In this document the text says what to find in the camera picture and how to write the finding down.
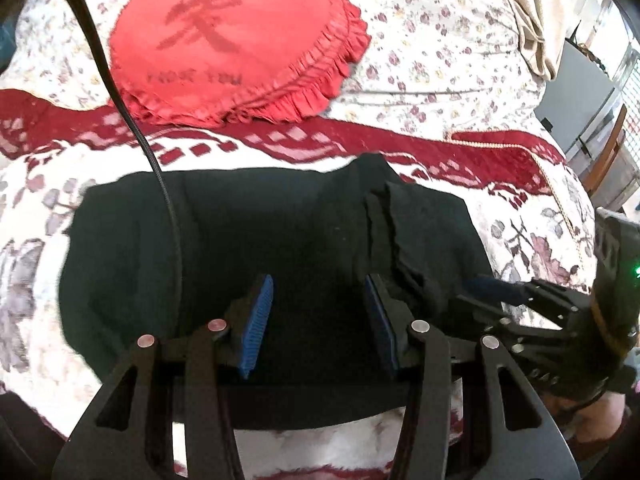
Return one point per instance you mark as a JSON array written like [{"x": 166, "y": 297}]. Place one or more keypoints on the beige cloth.
[{"x": 540, "y": 10}]

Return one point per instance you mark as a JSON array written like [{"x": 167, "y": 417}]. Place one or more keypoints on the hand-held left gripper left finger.
[{"x": 257, "y": 325}]

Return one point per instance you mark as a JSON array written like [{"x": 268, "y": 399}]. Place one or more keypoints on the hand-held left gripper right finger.
[{"x": 382, "y": 325}]

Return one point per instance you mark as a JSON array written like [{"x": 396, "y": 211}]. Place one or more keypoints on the wooden chair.
[{"x": 607, "y": 150}]

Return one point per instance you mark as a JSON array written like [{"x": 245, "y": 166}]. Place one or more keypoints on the black pants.
[{"x": 300, "y": 220}]

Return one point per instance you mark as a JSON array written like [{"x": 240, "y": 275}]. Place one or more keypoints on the red heart-shaped frilled pillow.
[{"x": 240, "y": 35}]

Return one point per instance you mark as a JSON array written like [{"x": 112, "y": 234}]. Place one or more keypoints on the red and white plush blanket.
[{"x": 50, "y": 200}]

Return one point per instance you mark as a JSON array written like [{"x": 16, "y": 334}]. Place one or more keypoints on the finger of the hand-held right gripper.
[
  {"x": 495, "y": 288},
  {"x": 500, "y": 322}
]

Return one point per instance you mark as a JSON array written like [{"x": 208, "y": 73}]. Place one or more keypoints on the floral bedsheet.
[{"x": 440, "y": 60}]

